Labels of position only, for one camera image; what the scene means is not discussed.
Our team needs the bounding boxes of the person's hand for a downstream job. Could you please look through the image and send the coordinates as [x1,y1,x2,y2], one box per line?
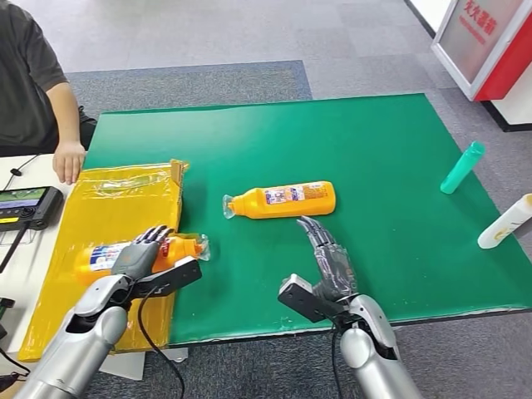
[52,140,87,186]

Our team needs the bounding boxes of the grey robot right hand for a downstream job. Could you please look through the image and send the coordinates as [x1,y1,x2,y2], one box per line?
[296,215,358,303]

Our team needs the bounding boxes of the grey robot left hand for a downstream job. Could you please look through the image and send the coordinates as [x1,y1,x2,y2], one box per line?
[111,224,174,282]

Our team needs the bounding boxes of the orange plastic bottle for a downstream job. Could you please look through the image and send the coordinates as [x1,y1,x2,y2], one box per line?
[222,180,337,220]
[73,234,211,286]

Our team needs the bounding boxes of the teal plastic bottle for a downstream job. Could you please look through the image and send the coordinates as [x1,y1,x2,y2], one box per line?
[440,141,486,195]

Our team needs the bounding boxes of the white plastic bottle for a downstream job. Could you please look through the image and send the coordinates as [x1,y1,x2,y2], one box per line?
[478,194,532,250]

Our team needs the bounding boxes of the yellow film wrapped board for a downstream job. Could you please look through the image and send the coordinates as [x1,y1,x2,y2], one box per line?
[18,159,190,363]

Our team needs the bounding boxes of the black handheld screen controller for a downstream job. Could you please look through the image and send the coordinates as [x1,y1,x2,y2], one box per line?
[0,185,64,231]

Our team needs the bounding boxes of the person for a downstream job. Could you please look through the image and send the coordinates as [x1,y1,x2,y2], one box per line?
[0,0,99,186]

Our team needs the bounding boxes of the white table foot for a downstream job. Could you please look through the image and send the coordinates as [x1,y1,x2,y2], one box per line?
[163,347,189,364]

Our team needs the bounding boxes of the green table mat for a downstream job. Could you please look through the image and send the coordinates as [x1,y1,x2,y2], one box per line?
[83,93,532,347]

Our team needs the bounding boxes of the black device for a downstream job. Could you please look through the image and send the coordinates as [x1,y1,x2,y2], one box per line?
[0,297,16,340]

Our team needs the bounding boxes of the red white display cabinet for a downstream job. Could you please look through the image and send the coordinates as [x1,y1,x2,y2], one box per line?
[430,0,532,104]

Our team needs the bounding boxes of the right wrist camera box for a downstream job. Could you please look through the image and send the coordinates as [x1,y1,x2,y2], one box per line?
[277,273,348,325]

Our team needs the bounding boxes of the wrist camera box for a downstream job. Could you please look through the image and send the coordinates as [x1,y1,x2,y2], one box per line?
[132,255,203,302]
[277,273,348,325]

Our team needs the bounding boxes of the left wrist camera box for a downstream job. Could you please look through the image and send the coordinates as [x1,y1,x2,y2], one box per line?
[132,255,203,302]

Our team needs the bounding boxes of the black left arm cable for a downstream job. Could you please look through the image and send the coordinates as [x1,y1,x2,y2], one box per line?
[136,285,186,399]

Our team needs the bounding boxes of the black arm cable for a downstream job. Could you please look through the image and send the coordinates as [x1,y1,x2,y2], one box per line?
[329,324,346,399]
[136,285,186,399]

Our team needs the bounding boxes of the black cable with clip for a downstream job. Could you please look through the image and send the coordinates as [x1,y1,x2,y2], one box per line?
[3,154,41,192]

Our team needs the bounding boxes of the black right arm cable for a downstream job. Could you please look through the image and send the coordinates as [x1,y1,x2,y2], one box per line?
[329,324,346,399]

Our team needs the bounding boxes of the black controller cable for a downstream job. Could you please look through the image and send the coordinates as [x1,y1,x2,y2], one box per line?
[0,223,26,274]

